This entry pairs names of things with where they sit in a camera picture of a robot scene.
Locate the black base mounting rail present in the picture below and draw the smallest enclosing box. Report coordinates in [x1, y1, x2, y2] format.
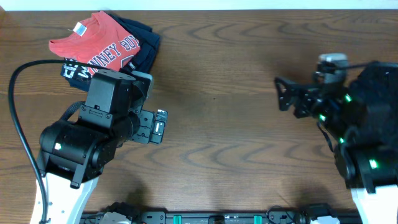
[79, 202, 362, 224]

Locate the coral red t-shirt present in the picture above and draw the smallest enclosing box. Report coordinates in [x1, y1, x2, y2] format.
[49, 11, 141, 70]

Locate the black garment at right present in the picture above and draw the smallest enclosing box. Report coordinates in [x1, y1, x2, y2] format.
[358, 62, 397, 104]

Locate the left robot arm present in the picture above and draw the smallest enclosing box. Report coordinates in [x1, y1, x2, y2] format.
[30, 70, 168, 223]

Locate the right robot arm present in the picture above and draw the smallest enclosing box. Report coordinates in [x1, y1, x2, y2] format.
[274, 73, 397, 223]

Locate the folded black printed t-shirt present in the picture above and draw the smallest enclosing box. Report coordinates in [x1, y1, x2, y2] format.
[49, 11, 160, 73]

